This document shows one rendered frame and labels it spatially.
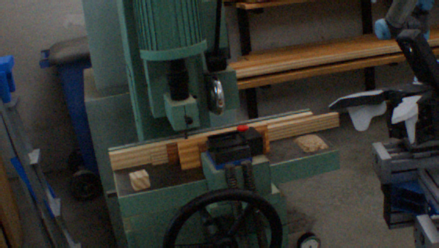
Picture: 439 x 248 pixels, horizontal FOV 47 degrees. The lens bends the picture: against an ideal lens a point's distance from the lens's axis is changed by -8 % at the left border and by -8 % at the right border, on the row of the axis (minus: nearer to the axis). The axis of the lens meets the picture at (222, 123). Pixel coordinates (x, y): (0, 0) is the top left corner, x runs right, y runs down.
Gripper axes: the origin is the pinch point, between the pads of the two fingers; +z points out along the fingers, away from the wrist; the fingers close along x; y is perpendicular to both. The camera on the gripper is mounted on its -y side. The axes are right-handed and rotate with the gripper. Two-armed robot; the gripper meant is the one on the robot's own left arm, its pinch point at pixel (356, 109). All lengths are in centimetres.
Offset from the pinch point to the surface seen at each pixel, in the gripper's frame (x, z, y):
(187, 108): 72, 0, 8
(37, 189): 147, 43, 39
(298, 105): 292, -162, 71
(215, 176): 53, 3, 22
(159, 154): 79, 8, 20
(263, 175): 51, -8, 24
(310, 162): 58, -26, 28
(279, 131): 73, -26, 22
